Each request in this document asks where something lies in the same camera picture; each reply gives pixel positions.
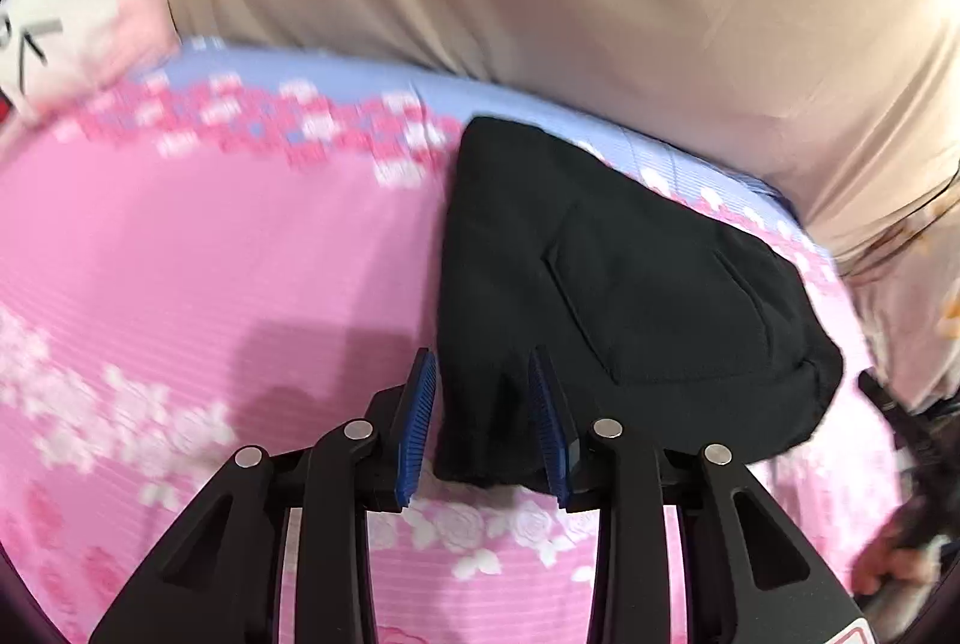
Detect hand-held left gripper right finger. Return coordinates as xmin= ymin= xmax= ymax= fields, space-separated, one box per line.
xmin=527 ymin=348 xmax=875 ymax=644

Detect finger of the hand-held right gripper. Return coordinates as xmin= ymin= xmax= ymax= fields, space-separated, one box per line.
xmin=857 ymin=369 xmax=917 ymax=439

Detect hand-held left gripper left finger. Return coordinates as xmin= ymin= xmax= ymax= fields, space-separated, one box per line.
xmin=88 ymin=348 xmax=440 ymax=644

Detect black pants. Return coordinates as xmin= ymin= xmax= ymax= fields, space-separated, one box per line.
xmin=433 ymin=115 xmax=845 ymax=491

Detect person's right hand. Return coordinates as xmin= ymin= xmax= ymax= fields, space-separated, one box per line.
xmin=853 ymin=524 xmax=937 ymax=598

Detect pale pink printed cloth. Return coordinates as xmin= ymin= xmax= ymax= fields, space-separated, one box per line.
xmin=829 ymin=160 xmax=960 ymax=416

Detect pink floral blanket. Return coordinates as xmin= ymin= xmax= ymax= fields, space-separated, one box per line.
xmin=0 ymin=35 xmax=912 ymax=644

